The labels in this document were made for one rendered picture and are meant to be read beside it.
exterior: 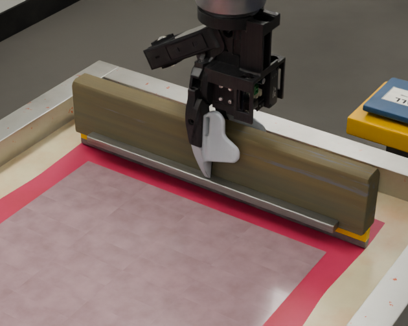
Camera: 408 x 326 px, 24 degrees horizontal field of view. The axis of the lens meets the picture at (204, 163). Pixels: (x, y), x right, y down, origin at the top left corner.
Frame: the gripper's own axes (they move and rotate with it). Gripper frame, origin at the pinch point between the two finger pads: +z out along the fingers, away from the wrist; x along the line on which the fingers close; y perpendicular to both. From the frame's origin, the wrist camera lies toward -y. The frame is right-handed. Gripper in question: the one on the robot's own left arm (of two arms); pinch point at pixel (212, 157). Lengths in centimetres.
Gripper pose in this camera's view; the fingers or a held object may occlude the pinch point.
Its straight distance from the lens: 112.2
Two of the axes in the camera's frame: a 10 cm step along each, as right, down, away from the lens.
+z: 0.0, 8.4, 5.5
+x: 5.5, -4.6, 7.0
